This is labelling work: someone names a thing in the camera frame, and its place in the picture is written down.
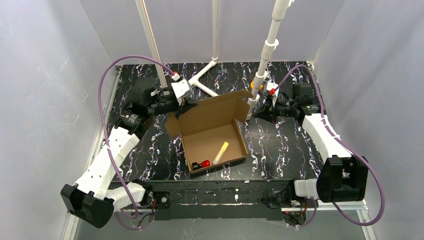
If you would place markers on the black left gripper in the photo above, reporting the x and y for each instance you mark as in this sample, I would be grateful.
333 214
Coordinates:
180 105

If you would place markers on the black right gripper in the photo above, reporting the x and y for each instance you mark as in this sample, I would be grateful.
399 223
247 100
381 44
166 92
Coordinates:
271 110

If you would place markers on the brown cardboard box sheet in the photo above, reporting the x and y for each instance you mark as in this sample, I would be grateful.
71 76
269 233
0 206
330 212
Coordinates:
204 128

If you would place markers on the cream cylindrical stick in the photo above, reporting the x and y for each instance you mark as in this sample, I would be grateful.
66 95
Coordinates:
220 153

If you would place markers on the red black small bottle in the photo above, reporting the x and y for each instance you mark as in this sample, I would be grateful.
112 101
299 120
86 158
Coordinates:
203 164

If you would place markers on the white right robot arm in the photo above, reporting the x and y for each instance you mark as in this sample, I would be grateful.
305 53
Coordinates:
343 177

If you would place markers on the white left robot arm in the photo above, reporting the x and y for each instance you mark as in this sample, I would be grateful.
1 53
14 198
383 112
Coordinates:
90 198

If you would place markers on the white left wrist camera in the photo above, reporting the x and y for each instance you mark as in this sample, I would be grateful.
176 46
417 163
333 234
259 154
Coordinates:
182 90

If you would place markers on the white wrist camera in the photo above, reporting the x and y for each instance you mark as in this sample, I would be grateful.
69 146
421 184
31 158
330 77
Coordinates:
182 90
270 89

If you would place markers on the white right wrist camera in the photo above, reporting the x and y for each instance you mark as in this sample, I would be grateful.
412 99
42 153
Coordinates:
270 89

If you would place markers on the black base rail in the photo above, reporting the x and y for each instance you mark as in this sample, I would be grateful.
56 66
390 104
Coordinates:
222 199

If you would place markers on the white wooden corner post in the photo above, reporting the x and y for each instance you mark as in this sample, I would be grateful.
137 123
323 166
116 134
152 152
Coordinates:
145 20

